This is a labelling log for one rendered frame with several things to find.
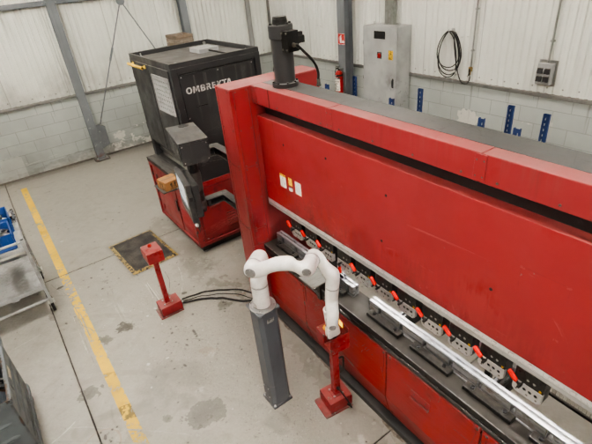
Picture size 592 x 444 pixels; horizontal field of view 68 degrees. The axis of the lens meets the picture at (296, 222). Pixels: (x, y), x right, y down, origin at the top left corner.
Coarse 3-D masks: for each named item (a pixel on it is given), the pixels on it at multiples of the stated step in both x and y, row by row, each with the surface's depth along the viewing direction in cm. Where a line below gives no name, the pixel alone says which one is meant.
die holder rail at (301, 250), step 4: (280, 232) 402; (284, 232) 401; (280, 236) 398; (284, 236) 395; (288, 236) 394; (280, 240) 402; (284, 240) 396; (288, 240) 388; (292, 240) 388; (296, 240) 387; (288, 244) 391; (292, 244) 383; (296, 244) 382; (300, 244) 381; (292, 248) 386; (296, 248) 385; (300, 248) 376; (304, 248) 376; (296, 252) 386; (300, 252) 376; (304, 252) 371; (300, 256) 380; (304, 256) 374
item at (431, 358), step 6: (414, 342) 284; (414, 348) 279; (420, 348) 279; (420, 354) 276; (426, 354) 274; (432, 354) 274; (426, 360) 273; (432, 360) 270; (438, 360) 269; (438, 366) 266; (444, 372) 262; (450, 372) 262
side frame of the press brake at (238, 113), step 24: (312, 72) 365; (240, 96) 336; (240, 120) 344; (240, 144) 352; (240, 168) 362; (240, 192) 380; (264, 192) 383; (240, 216) 401; (264, 216) 394; (288, 216) 410; (264, 240) 405
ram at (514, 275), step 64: (320, 192) 313; (384, 192) 255; (448, 192) 215; (384, 256) 278; (448, 256) 231; (512, 256) 198; (576, 256) 173; (448, 320) 249; (512, 320) 211; (576, 320) 183; (576, 384) 194
